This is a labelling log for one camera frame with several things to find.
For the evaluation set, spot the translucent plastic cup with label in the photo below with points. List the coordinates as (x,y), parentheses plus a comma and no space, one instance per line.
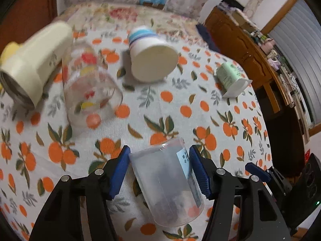
(167,181)

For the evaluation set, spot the white square cup green body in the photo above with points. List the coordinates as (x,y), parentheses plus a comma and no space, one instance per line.
(232,80)

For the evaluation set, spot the orange-print white tablecloth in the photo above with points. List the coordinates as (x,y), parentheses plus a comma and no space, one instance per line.
(39,146)

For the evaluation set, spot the pink kettle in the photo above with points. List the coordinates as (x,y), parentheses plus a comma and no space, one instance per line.
(267,45)

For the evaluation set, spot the white paper cup blue stripes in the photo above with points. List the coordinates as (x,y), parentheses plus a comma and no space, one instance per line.
(152,57)

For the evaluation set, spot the clear glass with fruit print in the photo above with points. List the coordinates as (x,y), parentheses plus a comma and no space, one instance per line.
(90,93)

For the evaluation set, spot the brown wooden sideboard cabinet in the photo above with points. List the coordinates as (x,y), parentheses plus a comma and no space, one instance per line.
(273,89)

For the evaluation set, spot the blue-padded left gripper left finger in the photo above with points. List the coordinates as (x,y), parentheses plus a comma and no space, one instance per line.
(60,218)

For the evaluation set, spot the grey window roller blind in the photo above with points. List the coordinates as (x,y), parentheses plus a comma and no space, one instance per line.
(297,36)

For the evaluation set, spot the dark blue blanket edge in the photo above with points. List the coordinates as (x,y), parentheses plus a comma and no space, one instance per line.
(206,36)

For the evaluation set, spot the cream thermos cup yellow handle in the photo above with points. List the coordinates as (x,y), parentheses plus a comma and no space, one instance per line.
(25,73)

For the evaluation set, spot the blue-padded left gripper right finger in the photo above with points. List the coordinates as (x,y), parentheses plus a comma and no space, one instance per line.
(260,217)

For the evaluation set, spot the floral bed blanket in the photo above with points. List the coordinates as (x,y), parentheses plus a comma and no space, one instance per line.
(100,16)

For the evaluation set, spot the black bag on sideboard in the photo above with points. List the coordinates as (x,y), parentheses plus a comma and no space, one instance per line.
(234,4)

